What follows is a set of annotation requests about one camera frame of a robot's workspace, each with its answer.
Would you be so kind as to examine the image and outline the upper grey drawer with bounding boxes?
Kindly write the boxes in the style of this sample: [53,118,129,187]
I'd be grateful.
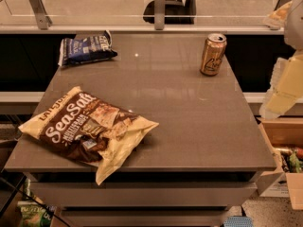
[31,183,257,207]

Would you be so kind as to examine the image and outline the black office chair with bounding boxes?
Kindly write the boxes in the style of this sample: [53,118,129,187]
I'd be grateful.
[142,0,201,26]

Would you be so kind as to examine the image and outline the blue basket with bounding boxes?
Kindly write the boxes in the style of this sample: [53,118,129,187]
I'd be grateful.
[223,217,254,227]

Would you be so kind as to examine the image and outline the blue chip bag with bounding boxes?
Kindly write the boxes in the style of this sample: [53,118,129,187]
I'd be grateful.
[58,30,117,66]

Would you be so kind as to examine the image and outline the green snack bag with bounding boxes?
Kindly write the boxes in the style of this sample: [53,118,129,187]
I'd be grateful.
[17,180,52,227]

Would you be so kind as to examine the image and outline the cardboard box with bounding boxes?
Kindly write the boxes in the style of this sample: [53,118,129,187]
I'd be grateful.
[257,118,303,210]

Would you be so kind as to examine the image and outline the black cable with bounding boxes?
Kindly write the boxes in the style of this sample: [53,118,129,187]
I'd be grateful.
[0,177,72,227]

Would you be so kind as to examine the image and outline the items inside cardboard box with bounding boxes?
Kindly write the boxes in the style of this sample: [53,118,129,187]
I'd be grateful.
[276,147,303,173]

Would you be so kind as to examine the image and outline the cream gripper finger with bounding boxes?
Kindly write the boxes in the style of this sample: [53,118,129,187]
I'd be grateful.
[259,55,303,119]
[263,1,293,29]

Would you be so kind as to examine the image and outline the brown sea salt chip bag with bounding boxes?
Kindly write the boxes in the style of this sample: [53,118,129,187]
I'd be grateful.
[19,86,158,184]

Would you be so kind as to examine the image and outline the left metal glass bracket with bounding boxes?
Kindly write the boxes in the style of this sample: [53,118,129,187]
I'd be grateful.
[28,0,52,30]

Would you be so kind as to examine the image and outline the grey drawer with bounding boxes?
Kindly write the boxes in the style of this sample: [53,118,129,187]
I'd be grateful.
[61,210,228,227]
[31,183,257,207]

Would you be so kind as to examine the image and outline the orange soda can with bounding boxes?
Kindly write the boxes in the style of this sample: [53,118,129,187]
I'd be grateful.
[200,33,227,76]

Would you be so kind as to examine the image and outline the lower grey drawer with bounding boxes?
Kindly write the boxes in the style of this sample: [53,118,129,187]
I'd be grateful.
[61,210,228,227]

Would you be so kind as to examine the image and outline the middle metal glass bracket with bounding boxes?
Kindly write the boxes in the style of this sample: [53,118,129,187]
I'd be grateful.
[154,0,165,30]

